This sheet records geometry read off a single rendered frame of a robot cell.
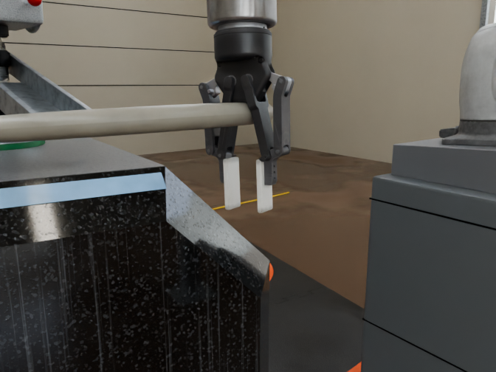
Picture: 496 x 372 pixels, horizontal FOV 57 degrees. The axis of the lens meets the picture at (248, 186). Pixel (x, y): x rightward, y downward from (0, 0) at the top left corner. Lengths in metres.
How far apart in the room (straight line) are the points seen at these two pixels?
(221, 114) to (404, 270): 0.77
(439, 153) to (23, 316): 0.91
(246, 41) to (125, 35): 6.25
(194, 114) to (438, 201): 0.71
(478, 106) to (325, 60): 5.92
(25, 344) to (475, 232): 0.89
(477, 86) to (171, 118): 0.82
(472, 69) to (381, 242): 0.46
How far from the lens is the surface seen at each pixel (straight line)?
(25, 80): 1.28
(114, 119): 0.51
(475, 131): 1.19
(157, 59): 6.98
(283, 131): 0.58
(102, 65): 6.67
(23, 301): 0.84
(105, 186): 0.87
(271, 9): 0.60
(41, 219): 0.83
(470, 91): 1.20
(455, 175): 1.14
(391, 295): 1.25
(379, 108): 6.38
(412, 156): 1.19
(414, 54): 6.11
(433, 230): 1.13
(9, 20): 1.28
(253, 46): 0.59
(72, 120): 0.52
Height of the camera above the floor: 1.03
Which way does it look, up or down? 13 degrees down
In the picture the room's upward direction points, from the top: straight up
